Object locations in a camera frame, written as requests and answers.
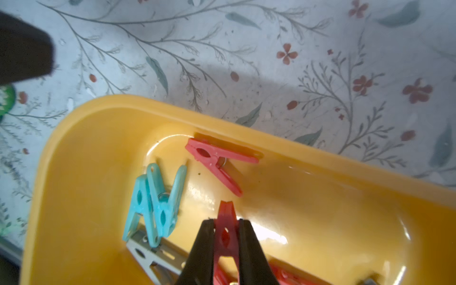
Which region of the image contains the yellow plastic storage box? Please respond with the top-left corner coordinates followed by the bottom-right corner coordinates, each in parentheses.
top-left (20, 95), bottom-right (456, 285)

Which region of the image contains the red clothespin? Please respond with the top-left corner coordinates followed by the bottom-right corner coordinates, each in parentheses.
top-left (213, 201), bottom-right (239, 285)
top-left (269, 263), bottom-right (321, 285)
top-left (185, 138), bottom-right (259, 197)

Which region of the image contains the grey clothespin bottom left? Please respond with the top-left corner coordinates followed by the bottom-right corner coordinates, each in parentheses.
top-left (127, 230), bottom-right (186, 285)

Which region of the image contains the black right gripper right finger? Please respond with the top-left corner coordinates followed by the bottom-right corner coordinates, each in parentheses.
top-left (238, 219), bottom-right (279, 285)

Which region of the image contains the plush keychain with green ring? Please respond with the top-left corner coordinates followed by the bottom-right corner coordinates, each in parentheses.
top-left (0, 84), bottom-right (16, 116)

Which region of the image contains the grey clothespin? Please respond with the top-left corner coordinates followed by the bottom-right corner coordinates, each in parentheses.
top-left (127, 230), bottom-right (186, 285)
top-left (356, 274), bottom-right (381, 285)

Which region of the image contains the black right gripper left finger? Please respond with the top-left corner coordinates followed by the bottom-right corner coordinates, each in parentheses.
top-left (175, 219), bottom-right (215, 285)

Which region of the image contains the grey clothespin right upper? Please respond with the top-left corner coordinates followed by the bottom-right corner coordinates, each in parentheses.
top-left (356, 274), bottom-right (381, 285)

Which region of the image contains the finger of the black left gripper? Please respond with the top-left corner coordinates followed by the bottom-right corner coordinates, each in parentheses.
top-left (1, 12), bottom-right (55, 85)

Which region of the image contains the red clothespin top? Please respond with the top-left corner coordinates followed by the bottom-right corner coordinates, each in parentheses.
top-left (185, 138), bottom-right (259, 197)

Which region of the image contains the teal clothespin left pair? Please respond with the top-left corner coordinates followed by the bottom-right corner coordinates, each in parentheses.
top-left (122, 175), bottom-right (154, 242)

